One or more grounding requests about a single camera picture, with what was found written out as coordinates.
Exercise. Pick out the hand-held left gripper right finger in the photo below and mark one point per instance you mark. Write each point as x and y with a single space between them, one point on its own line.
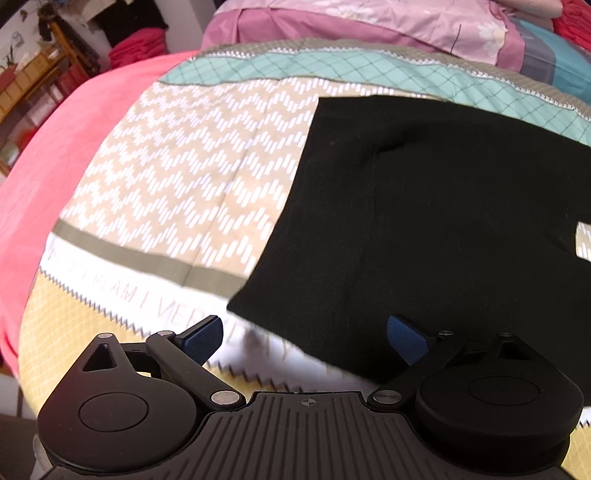
406 339

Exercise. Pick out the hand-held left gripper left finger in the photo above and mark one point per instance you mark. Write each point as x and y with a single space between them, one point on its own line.
203 339

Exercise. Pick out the black pants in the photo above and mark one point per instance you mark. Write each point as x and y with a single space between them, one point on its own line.
438 221

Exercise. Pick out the patterned beige teal bed quilt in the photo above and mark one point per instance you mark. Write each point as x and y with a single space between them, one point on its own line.
184 175

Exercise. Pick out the coral pink blanket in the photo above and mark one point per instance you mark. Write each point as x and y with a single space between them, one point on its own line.
60 152

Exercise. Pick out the red folded cloth pile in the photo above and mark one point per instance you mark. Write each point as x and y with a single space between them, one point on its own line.
138 48

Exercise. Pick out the wooden shelf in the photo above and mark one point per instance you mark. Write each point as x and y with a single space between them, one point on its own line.
32 83

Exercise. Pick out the blue grey striped pillow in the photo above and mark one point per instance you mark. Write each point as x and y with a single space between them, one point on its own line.
554 55

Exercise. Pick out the pink floral pillow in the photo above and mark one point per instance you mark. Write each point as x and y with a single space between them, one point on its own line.
351 23

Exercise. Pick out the dark hanging clothes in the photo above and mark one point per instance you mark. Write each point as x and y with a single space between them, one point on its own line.
134 18

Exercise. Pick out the red knitted cloth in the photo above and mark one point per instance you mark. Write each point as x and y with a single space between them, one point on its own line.
575 23

